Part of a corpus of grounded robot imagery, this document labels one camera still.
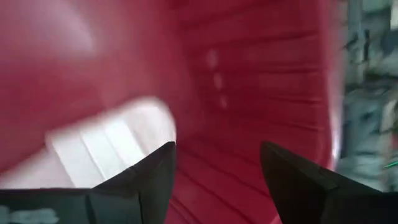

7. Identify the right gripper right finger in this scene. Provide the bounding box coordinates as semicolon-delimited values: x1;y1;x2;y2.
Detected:
259;141;398;224

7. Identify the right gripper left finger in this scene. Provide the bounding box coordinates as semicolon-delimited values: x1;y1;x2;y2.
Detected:
86;141;177;224

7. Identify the pink slide sandal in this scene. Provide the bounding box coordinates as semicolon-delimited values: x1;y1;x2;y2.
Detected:
0;95;178;191

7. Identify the red plastic bin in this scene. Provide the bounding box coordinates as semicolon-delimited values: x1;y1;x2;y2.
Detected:
0;0;349;224

